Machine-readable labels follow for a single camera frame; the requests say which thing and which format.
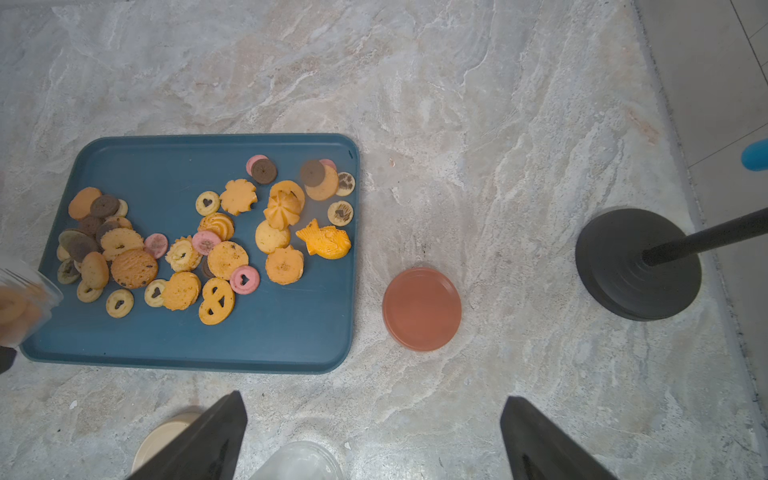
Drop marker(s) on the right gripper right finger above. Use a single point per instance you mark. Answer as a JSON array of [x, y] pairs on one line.
[[538, 449]]

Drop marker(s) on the pink heart cookie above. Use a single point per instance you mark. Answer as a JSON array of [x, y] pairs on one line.
[[245, 280]]

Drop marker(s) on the chocolate chip round cookie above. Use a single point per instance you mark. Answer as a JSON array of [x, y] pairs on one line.
[[134, 269]]

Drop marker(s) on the orange cookie piece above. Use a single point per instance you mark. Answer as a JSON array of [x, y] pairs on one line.
[[285, 266]]

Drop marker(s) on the pretzel shaped cookie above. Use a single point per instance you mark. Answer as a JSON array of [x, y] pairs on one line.
[[218, 301]]

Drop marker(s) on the dark round cookie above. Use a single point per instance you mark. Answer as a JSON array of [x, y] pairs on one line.
[[263, 171]]

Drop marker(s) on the clear cookie jar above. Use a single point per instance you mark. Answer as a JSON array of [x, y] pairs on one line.
[[300, 460]]

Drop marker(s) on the blue tray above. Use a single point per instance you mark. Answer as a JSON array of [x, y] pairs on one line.
[[305, 327]]

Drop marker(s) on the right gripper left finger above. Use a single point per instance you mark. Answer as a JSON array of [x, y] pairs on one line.
[[208, 449]]

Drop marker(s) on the swirl orange cookie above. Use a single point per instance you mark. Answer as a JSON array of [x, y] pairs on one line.
[[283, 210]]

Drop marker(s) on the fish shaped orange cookie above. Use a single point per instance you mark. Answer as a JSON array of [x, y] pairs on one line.
[[327, 242]]

